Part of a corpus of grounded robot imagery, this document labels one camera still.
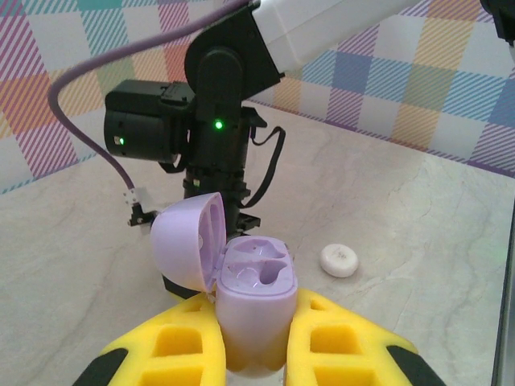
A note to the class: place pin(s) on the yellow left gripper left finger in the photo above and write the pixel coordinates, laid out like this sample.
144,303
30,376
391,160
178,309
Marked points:
185,321

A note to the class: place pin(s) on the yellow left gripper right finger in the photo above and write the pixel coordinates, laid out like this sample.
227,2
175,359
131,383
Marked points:
374,337

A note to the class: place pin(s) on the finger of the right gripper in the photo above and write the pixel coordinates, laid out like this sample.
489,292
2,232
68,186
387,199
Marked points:
175,290

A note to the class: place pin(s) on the purple earbud charging case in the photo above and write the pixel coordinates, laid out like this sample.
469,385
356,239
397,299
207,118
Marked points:
257,313

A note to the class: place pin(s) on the white earbud charging case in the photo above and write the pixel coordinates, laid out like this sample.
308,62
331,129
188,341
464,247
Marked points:
340,261

